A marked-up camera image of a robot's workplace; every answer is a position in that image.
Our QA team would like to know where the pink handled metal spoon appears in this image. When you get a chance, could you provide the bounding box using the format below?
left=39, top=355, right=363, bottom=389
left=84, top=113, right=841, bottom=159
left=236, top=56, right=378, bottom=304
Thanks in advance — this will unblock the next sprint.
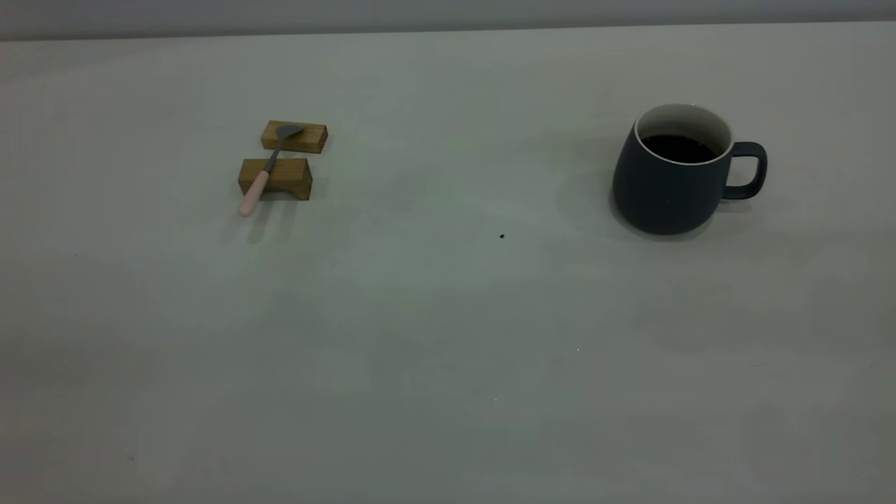
left=237, top=123, right=305, bottom=218

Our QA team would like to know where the dark grey ceramic mug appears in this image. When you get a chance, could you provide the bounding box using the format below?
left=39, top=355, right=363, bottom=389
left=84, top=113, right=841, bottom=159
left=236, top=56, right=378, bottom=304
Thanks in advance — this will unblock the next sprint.
left=611, top=103, right=769, bottom=236

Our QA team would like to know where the dark coffee liquid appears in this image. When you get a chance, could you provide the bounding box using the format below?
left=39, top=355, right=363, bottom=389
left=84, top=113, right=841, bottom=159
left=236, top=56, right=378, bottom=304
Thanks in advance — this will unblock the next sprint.
left=640, top=134, right=718, bottom=165

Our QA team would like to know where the arched wooden block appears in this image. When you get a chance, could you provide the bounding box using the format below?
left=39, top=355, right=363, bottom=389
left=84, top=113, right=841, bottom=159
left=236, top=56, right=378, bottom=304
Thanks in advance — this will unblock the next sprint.
left=237, top=157, right=313, bottom=202

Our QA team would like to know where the flat rectangular wooden block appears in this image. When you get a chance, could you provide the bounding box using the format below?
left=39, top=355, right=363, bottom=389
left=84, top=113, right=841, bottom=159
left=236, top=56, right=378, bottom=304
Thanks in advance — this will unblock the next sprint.
left=260, top=120, right=328, bottom=155

